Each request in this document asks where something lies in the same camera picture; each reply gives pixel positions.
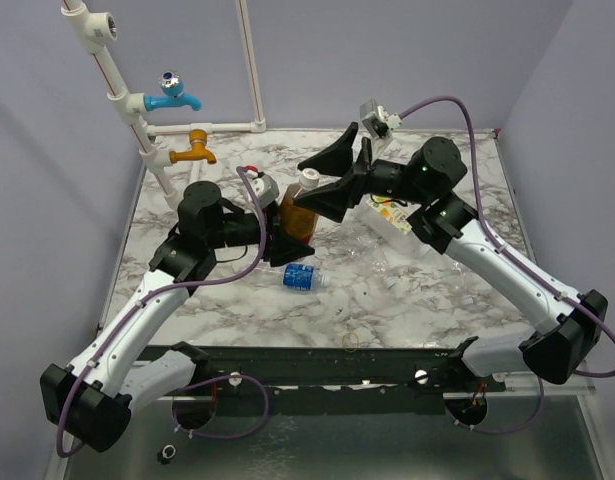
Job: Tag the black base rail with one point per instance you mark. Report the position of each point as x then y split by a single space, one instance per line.
333 381

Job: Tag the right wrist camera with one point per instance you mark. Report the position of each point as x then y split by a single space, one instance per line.
380 126

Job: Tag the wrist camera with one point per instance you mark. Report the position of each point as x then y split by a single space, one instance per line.
265 187
380 126

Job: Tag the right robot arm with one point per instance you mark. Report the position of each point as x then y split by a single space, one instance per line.
565 323

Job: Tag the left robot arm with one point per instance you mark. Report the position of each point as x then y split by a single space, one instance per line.
94 397

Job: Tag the clear plastic bottle middle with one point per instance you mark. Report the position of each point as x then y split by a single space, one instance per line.
362 249

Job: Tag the orange label clear bottle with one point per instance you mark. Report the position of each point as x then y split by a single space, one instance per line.
389 221

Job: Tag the blue faucet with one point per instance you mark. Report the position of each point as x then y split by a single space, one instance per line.
173 96

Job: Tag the yellow rubber band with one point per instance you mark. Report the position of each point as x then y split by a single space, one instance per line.
350 341

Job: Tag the golden energy drink bottle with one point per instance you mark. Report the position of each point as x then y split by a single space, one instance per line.
295 221

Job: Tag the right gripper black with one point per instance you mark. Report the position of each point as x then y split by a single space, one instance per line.
362 170

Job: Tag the small black white knob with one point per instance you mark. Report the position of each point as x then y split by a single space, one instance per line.
166 454

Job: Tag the blue label water bottle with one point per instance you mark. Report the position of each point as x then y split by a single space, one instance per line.
295 276

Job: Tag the orange faucet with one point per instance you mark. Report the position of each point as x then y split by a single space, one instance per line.
198 150

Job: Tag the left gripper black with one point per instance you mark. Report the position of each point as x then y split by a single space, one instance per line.
282 249

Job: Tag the white bottle cap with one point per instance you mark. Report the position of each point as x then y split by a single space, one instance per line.
309 178

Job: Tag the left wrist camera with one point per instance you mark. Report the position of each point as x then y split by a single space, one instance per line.
265 187

